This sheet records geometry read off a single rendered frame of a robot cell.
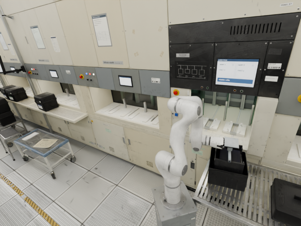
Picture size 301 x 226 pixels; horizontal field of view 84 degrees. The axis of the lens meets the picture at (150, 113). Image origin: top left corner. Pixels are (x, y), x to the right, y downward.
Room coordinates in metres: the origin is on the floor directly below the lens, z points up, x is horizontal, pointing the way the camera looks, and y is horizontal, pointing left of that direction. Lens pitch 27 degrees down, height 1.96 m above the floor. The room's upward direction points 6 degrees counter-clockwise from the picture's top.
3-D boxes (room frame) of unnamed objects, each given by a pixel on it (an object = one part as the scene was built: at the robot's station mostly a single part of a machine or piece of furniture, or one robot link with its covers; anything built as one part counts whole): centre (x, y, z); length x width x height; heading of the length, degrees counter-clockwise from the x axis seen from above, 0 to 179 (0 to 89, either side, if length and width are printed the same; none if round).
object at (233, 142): (1.02, -0.59, 0.95); 0.24 x 0.20 x 0.32; 155
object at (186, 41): (1.71, -0.83, 0.98); 0.95 x 0.88 x 1.95; 146
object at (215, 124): (1.66, -0.67, 0.89); 0.22 x 0.21 x 0.04; 146
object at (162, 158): (0.87, -0.08, 1.07); 0.19 x 0.12 x 0.24; 46
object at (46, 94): (2.86, 1.84, 0.93); 0.30 x 0.28 x 0.26; 53
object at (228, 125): (1.51, -0.90, 0.89); 0.22 x 0.21 x 0.04; 146
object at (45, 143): (2.24, 1.71, 0.47); 0.31 x 0.23 x 0.02; 77
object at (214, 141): (1.07, -0.50, 1.09); 0.11 x 0.10 x 0.07; 65
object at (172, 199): (0.85, -0.11, 0.85); 0.19 x 0.19 x 0.18
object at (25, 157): (2.36, 1.85, 0.24); 0.97 x 0.52 x 0.48; 58
